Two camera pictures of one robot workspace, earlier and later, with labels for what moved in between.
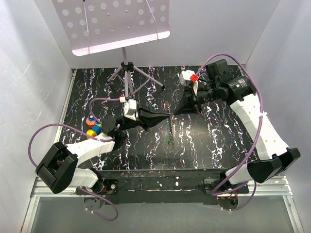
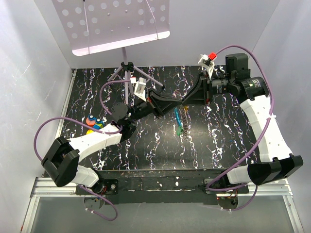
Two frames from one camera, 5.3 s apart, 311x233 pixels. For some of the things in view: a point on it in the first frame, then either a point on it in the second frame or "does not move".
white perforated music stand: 91,26 does not move
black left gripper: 148,122 to 159,105
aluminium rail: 281,187 does not move
